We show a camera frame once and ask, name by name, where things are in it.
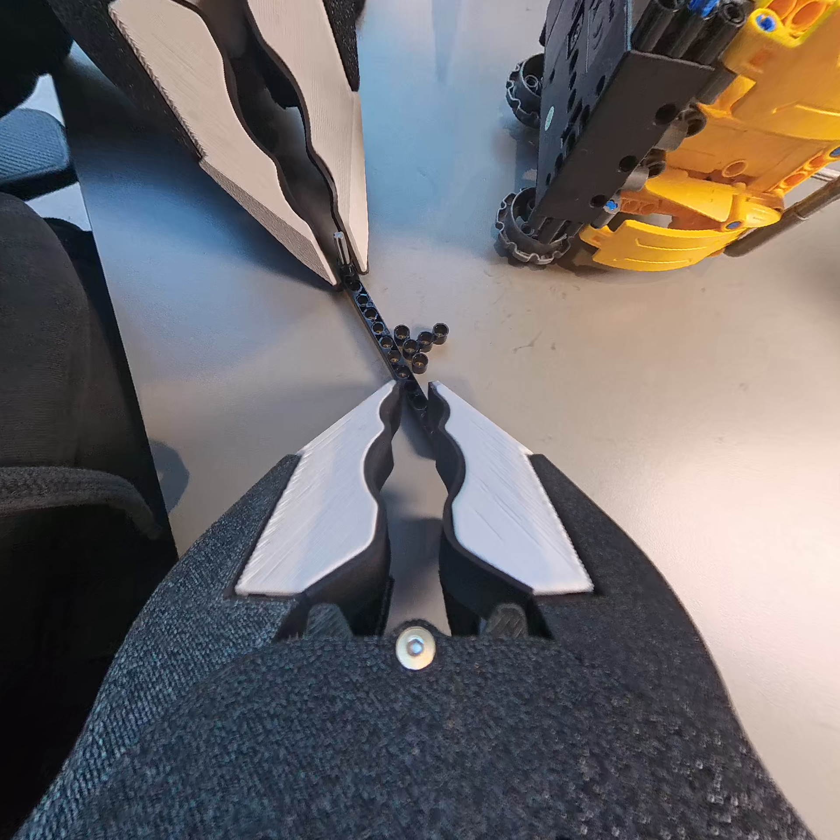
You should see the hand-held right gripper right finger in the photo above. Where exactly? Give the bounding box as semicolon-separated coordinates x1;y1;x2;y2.
428;381;594;618

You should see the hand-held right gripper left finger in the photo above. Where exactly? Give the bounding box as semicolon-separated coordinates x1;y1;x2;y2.
234;381;403;605

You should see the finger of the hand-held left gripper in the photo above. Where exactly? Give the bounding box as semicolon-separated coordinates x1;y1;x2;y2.
109;0;349;287
210;0;371;277

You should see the cluster of black connector pins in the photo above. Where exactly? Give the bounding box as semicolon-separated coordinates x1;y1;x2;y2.
378;319;454;384

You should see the long black perforated beam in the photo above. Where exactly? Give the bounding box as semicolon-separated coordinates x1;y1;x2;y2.
339;263;434;418

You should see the grey desk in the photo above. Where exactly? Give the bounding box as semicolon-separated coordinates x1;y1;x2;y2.
53;0;840;840

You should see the dark chair armrest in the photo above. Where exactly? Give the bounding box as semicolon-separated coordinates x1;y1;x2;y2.
0;109;73;200

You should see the black yellow toy brick vehicle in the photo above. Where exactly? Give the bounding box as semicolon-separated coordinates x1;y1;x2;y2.
493;0;840;274

